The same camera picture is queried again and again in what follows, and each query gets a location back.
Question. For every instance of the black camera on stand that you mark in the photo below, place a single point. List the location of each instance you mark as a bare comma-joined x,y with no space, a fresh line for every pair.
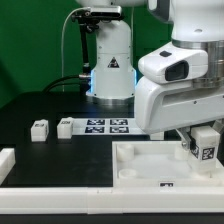
88,19

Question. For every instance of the white marker base plate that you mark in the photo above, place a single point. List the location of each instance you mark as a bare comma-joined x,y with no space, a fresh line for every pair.
106,126

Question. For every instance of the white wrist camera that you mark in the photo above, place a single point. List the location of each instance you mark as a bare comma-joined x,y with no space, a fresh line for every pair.
166,66

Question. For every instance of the white square tabletop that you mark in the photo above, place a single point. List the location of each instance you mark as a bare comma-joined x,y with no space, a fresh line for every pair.
158,164

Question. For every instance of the white U-shaped obstacle fence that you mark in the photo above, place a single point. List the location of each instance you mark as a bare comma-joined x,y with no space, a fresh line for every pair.
98,200

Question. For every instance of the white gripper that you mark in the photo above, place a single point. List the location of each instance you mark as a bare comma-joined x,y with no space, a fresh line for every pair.
171,106

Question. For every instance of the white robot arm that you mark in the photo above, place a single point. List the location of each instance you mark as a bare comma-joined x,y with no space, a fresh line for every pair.
197,25

